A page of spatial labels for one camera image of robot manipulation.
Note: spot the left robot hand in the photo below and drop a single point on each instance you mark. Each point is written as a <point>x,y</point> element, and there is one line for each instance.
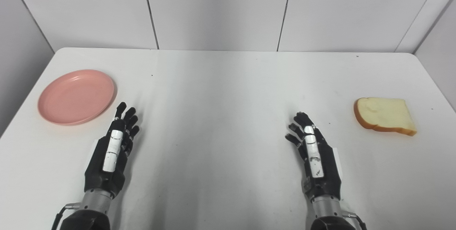
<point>107,167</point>

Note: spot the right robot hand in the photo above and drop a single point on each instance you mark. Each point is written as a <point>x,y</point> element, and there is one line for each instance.
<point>320,166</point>

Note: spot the pink plate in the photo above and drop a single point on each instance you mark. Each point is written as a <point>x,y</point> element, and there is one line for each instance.
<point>76,97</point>

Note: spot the slice of bread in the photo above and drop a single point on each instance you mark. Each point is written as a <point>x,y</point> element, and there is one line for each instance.
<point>384,115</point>

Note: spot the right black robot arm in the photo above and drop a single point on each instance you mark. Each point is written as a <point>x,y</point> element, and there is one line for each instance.
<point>329,215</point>

